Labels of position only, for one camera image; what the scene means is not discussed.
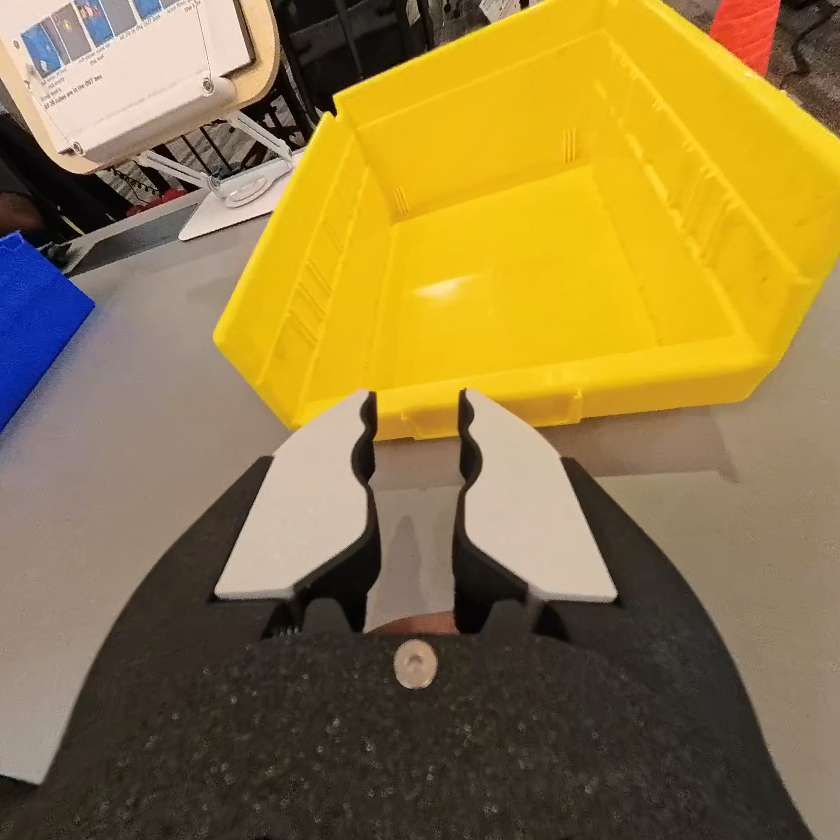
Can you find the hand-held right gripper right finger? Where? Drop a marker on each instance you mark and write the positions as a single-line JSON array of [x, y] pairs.
[[531, 518]]

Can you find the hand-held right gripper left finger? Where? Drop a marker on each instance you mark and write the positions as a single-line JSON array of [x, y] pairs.
[[302, 518]]

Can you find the yellow plastic bin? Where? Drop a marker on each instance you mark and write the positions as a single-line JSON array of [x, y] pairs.
[[525, 262]]

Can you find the blue plastic bin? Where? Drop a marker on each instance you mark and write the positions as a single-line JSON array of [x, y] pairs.
[[33, 315]]

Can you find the grey desk hatch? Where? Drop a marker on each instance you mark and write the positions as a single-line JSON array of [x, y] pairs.
[[131, 239]]

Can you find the white desk stand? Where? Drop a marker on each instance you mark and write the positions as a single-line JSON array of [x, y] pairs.
[[229, 190]]

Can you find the beige wooden board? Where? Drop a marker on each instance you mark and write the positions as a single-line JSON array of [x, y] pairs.
[[262, 59]]

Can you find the black office chair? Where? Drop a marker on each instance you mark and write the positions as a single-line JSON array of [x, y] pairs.
[[354, 46]]

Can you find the white paper sheet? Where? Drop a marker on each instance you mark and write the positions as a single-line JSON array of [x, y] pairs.
[[144, 59]]

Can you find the orange traffic cone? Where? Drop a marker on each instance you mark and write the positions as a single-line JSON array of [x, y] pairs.
[[745, 33]]

